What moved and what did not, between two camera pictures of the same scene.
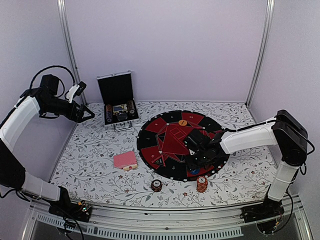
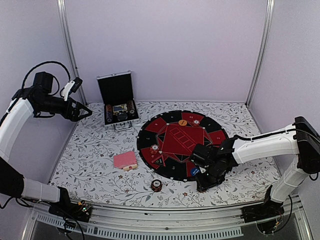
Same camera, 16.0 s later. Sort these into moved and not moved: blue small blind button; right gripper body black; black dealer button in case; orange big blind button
Moved: right gripper body black
Not moved: black dealer button in case; blue small blind button; orange big blind button
